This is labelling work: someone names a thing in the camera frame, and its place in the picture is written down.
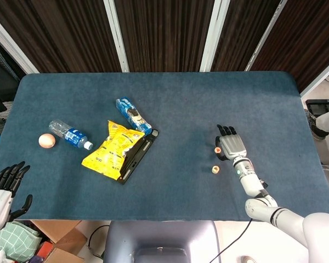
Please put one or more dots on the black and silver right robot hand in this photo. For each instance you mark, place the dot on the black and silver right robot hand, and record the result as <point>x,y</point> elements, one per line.
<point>233,146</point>

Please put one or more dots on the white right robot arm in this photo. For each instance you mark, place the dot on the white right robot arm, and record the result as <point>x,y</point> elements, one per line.
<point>249,180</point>

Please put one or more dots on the green checked cloth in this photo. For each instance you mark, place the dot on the green checked cloth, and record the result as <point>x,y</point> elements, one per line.
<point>22,241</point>

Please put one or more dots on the red notebook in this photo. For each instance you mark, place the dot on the red notebook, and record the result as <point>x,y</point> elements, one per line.
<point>45,249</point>

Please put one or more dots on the blue felt table cloth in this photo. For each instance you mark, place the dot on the blue felt table cloth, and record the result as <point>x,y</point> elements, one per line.
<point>181,109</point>

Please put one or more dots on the brown cardboard box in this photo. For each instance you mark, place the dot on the brown cardboard box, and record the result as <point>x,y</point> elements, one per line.
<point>63,233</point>

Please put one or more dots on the beige wooden ball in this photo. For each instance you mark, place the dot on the beige wooden ball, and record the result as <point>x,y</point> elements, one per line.
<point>46,140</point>

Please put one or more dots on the dark grey sneaker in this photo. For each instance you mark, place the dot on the dark grey sneaker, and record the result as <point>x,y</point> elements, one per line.
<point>316,133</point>

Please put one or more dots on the black floor tray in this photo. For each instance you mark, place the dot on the black floor tray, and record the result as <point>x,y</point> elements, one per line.
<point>318,103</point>

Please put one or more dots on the clear plastic water bottle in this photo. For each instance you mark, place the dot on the clear plastic water bottle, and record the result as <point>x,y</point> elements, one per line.
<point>71,135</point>

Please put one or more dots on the blue cookie pack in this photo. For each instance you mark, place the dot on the blue cookie pack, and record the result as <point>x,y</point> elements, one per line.
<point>131,113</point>

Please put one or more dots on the white sneaker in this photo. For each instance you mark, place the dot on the white sneaker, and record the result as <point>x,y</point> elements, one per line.
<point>248,259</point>

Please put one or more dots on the grey robot torso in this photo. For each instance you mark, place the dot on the grey robot torso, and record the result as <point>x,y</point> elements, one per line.
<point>159,235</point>

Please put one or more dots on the yellow chips bag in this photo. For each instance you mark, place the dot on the yellow chips bag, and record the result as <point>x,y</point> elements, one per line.
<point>112,153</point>

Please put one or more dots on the dark monitor screen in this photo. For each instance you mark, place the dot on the dark monitor screen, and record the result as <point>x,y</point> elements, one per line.
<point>0,79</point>

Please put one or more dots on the white partition post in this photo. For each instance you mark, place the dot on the white partition post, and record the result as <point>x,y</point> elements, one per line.
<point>320,75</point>
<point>13,45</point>
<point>266,35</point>
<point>214,35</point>
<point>116,35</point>

